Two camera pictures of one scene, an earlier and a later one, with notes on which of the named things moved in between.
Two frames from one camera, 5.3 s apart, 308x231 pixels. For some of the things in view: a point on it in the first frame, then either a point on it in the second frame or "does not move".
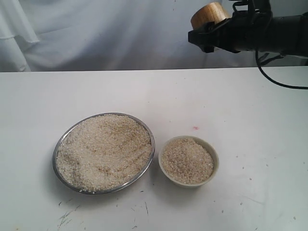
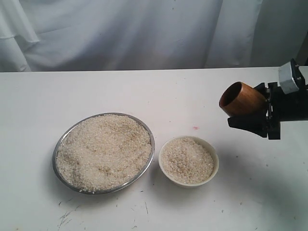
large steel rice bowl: [103, 153] does not move
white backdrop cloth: [41, 35] does not move
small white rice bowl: [187, 161] does not move
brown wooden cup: [211, 12] → [239, 99]
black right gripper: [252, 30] → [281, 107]
